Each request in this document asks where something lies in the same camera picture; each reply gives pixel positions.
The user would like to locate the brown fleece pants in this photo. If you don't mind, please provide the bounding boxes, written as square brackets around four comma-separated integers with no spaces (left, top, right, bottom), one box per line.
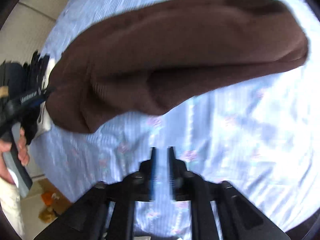
[46,0,309,133]

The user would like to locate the left hand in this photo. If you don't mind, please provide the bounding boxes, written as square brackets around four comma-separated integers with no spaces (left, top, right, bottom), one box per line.
[1,125,33,195]

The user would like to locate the blue floral bed sheet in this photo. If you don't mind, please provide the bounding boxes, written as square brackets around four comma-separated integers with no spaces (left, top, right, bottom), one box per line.
[31,0,319,239]

